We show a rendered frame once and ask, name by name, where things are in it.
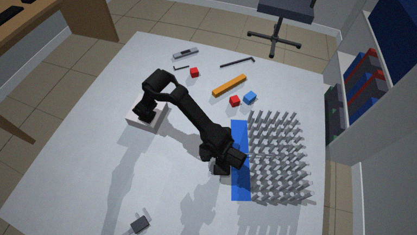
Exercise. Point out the orange rectangular bar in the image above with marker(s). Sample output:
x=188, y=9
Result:
x=228, y=85

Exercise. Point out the blue cube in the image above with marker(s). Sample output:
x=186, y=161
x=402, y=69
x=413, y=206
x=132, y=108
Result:
x=249, y=97

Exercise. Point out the blue flat strip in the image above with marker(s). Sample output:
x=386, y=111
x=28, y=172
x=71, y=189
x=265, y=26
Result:
x=240, y=179

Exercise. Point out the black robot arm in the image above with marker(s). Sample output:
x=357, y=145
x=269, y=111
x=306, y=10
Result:
x=213, y=135

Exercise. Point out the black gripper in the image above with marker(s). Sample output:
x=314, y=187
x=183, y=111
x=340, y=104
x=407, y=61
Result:
x=222, y=168

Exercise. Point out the red cube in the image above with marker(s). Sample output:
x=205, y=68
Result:
x=234, y=101
x=194, y=72

